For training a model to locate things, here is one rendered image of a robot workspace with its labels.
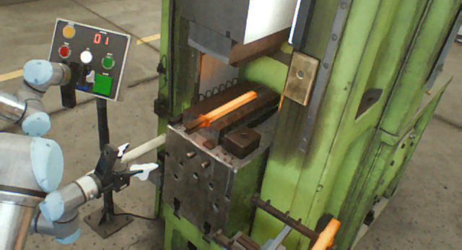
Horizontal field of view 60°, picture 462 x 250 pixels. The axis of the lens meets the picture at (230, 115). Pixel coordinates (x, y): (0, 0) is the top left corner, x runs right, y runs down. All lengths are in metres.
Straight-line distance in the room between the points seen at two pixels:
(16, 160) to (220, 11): 0.76
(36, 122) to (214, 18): 0.64
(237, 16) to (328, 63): 0.33
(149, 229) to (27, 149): 1.58
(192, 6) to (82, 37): 0.57
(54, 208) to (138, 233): 1.25
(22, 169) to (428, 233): 2.52
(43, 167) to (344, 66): 0.90
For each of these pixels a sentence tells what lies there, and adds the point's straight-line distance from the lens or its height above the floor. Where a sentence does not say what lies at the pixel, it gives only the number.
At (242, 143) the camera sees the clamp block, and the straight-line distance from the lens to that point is 1.51.
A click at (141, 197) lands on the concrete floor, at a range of 2.63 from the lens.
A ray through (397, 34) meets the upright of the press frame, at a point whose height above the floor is 1.40.
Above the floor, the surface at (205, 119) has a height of 1.01.
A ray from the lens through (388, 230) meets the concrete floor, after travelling 2.84.
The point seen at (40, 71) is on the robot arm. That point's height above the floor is 1.26.
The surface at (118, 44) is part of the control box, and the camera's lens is 1.74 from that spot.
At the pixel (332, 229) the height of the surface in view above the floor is 0.93.
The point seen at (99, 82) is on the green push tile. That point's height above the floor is 1.02.
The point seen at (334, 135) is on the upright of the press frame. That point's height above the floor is 1.12.
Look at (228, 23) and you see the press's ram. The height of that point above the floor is 1.41.
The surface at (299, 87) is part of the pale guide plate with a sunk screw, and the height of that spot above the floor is 1.24.
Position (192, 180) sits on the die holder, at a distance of 1.70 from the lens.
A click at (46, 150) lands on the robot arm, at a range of 0.96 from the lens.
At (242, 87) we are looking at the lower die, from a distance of 1.83.
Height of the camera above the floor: 1.89
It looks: 34 degrees down
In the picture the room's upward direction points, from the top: 9 degrees clockwise
